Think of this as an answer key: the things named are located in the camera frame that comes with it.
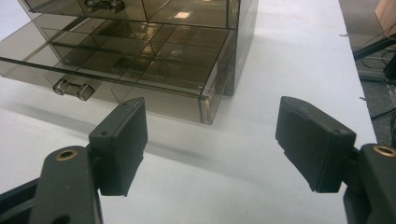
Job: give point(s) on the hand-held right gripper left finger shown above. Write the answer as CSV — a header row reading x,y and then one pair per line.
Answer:
x,y
120,149

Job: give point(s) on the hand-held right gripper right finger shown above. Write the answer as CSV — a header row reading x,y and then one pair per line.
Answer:
x,y
314,146

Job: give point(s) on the smoky acrylic drawer with dividers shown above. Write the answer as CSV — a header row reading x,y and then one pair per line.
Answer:
x,y
174,71

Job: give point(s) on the brown cardboard board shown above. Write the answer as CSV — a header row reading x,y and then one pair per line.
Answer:
x,y
387,12

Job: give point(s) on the black metal stand bar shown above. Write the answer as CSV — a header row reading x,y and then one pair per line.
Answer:
x,y
373,47

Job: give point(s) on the smoky transparent acrylic drawer cabinet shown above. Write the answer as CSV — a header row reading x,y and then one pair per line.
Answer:
x,y
244,46

